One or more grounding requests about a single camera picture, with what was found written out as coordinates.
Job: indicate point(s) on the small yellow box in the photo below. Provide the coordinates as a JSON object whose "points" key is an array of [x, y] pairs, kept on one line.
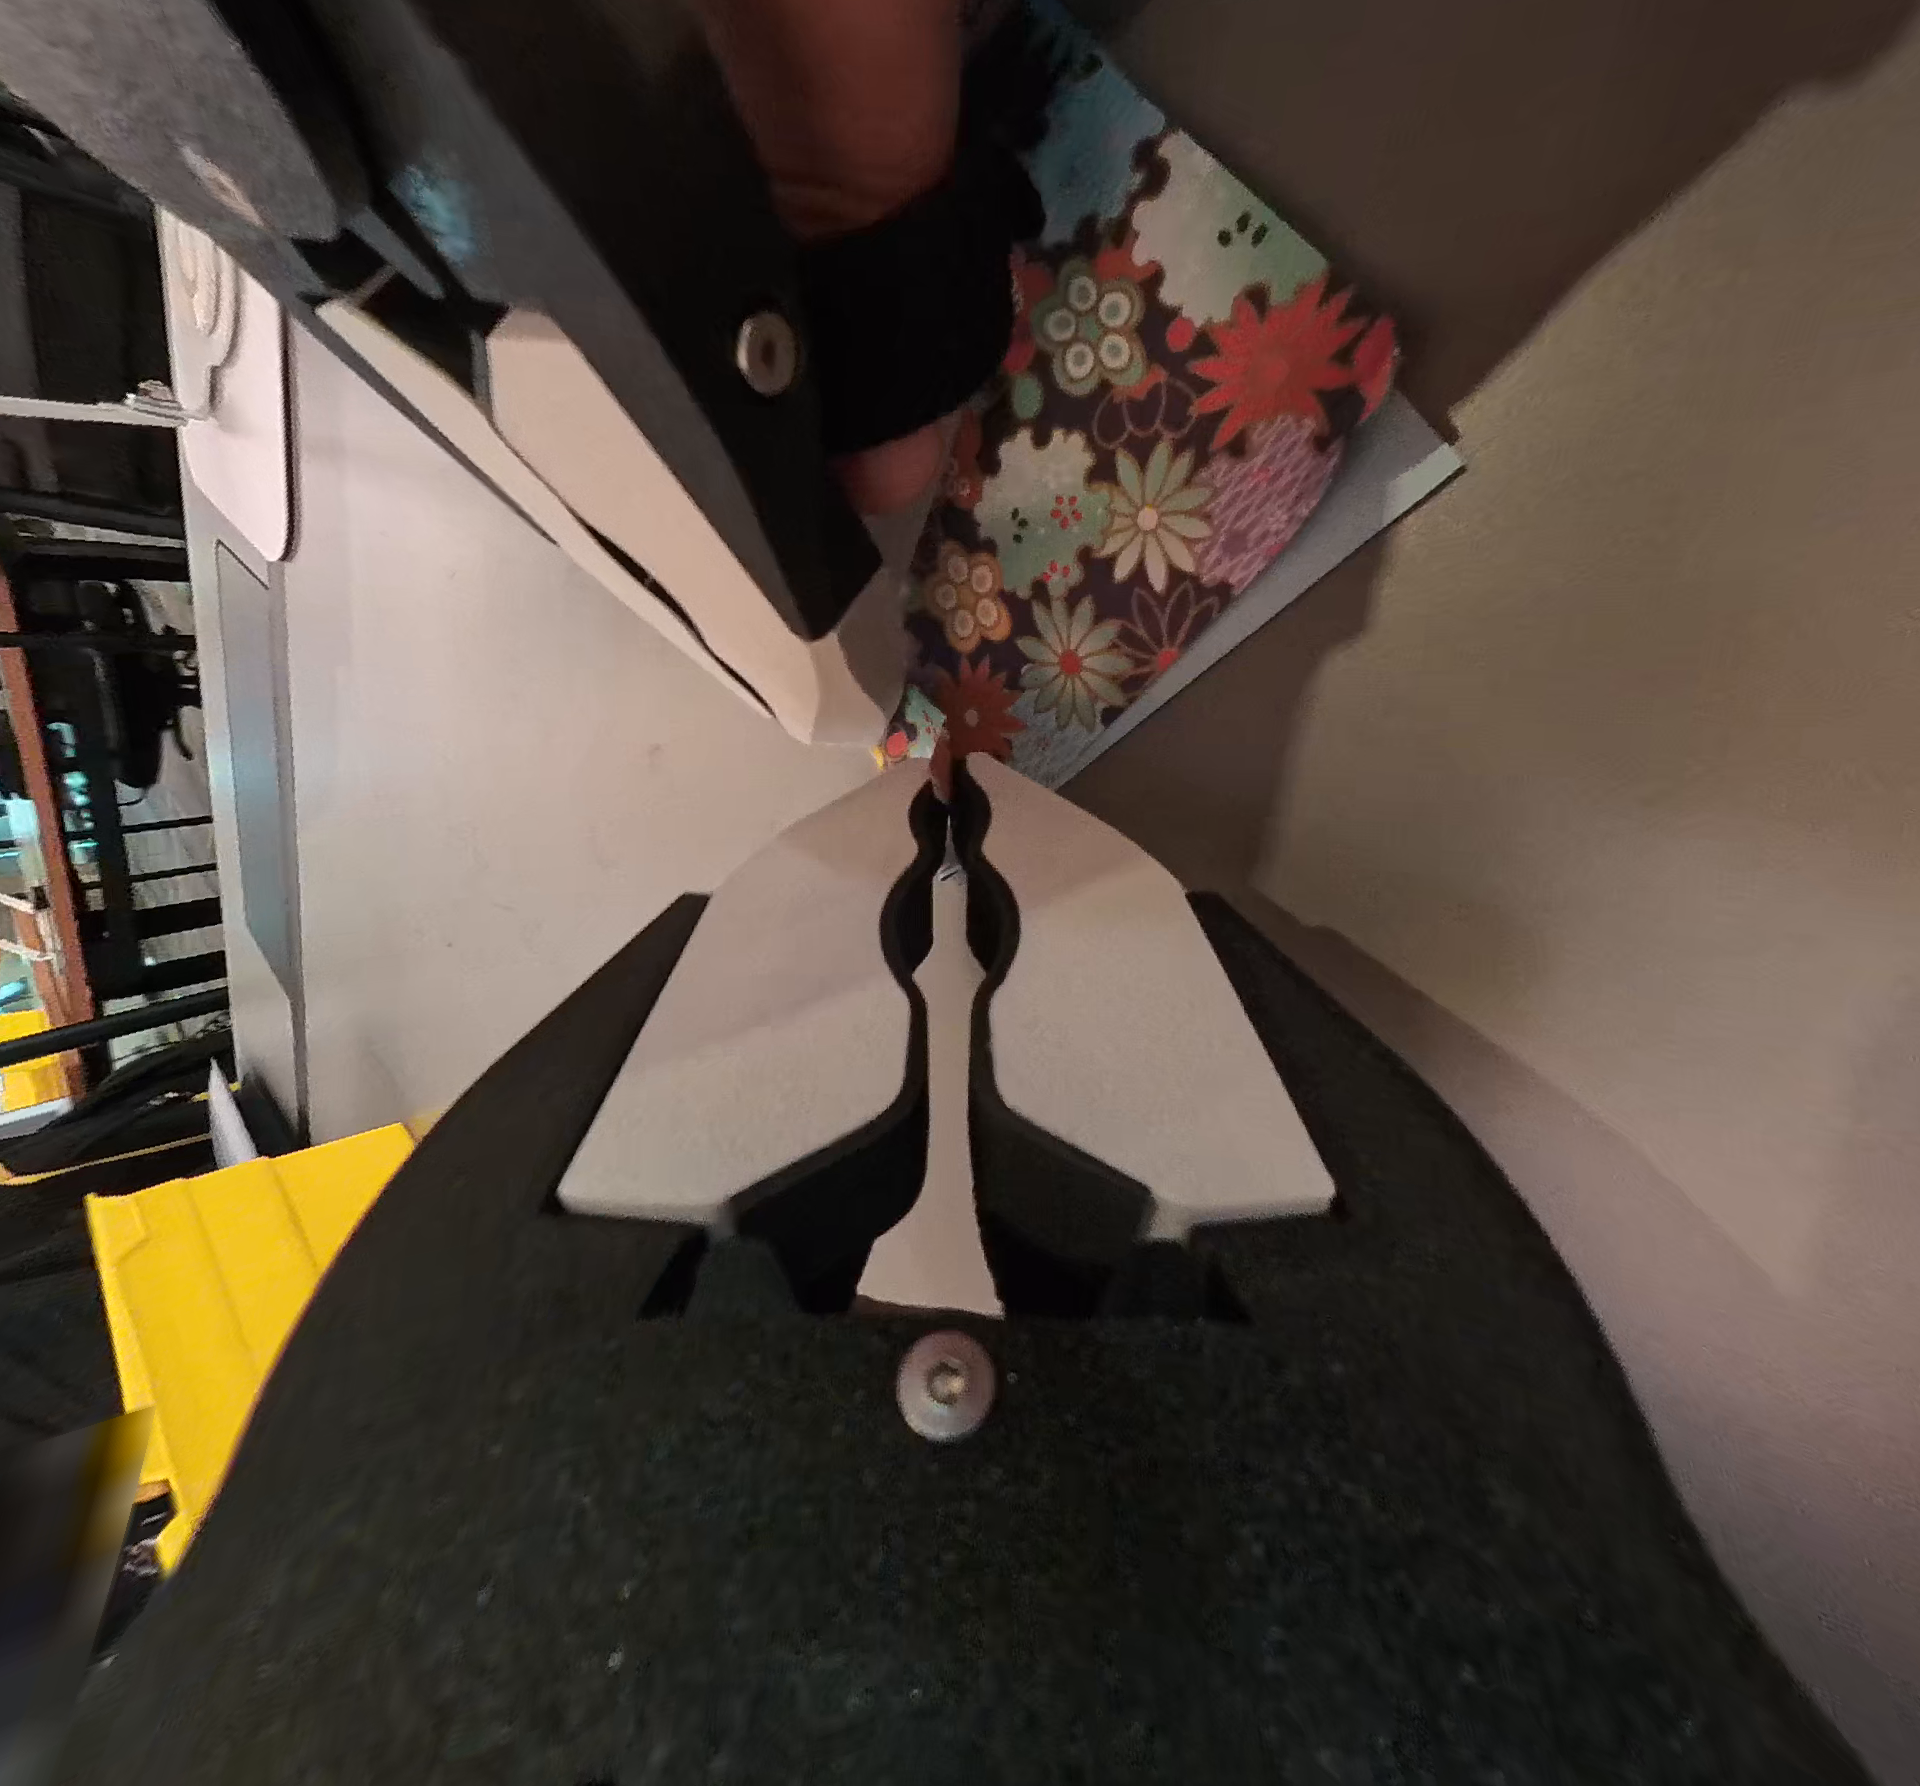
{"points": [[38, 1059]]}

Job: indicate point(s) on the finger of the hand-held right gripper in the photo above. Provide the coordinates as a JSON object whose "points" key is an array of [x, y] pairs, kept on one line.
{"points": [[644, 467], [494, 450]]}

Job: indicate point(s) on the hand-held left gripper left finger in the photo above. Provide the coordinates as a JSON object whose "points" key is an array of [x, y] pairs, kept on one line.
{"points": [[751, 1050]]}

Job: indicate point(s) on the black metal frame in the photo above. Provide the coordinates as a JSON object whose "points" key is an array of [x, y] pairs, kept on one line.
{"points": [[113, 720]]}

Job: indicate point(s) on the brown wooden frame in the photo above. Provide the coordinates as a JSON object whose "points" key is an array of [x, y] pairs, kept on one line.
{"points": [[52, 797]]}

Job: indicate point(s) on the person's right hand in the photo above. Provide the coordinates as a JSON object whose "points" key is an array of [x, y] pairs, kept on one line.
{"points": [[841, 16]]}

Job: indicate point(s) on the white rounded board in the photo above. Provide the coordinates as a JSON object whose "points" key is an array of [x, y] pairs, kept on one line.
{"points": [[248, 437]]}

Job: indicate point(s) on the yellow plastic bin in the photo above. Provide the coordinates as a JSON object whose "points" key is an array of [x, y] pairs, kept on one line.
{"points": [[224, 1291]]}

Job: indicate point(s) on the grey metal panel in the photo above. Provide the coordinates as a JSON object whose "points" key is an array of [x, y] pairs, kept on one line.
{"points": [[262, 840]]}

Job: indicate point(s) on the floral origami paper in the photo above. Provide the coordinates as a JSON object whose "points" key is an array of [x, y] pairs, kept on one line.
{"points": [[1171, 467]]}

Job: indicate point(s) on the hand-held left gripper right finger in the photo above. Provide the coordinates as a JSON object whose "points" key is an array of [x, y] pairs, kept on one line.
{"points": [[1155, 1037]]}

